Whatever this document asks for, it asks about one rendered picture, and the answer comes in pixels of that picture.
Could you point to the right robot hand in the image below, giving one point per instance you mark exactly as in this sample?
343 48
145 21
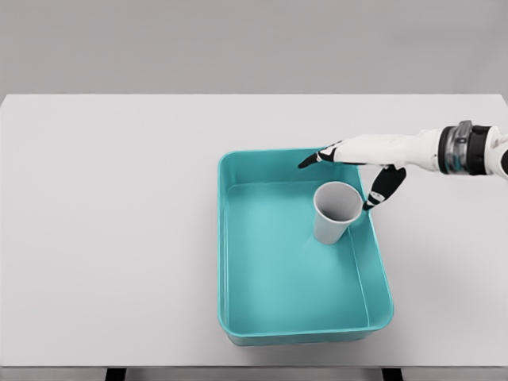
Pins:
373 148

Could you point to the white paper cup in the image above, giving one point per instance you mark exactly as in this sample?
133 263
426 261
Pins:
335 210

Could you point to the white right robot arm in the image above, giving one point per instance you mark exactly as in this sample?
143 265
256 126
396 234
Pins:
462 148

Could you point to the teal plastic basket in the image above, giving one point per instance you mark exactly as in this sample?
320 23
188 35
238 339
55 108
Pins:
285 254

